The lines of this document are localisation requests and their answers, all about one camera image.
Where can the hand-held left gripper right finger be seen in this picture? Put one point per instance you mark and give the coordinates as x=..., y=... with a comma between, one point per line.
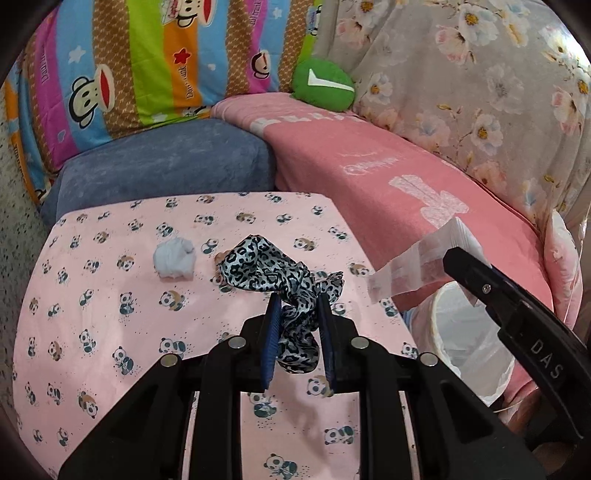
x=323, y=323

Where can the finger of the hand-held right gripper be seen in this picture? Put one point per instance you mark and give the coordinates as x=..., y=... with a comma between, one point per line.
x=471, y=272

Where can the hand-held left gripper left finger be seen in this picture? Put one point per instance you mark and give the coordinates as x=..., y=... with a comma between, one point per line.
x=273, y=323

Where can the leopard print scrunchie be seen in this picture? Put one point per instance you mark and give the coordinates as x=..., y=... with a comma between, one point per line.
x=258, y=272

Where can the bin with white bag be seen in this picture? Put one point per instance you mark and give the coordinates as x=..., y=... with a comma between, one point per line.
x=461, y=332

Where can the pink floral cushion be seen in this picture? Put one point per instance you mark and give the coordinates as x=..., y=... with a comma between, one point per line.
x=561, y=258

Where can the light grey sock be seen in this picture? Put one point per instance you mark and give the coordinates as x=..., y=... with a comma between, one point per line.
x=173, y=261

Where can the pink blanket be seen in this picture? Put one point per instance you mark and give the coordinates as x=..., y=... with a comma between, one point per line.
x=369, y=184

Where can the pink panda print cloth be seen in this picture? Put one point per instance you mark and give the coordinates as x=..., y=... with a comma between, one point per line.
x=115, y=323

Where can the grey floral cloth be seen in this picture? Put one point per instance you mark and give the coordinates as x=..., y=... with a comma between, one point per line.
x=485, y=92

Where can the blue velvet cushion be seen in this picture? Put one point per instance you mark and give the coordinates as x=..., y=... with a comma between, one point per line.
x=161, y=166

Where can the green round cushion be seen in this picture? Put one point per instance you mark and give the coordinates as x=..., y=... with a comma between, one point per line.
x=323, y=83

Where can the colourful striped monkey pillow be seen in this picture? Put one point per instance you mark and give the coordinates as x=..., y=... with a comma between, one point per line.
x=138, y=60

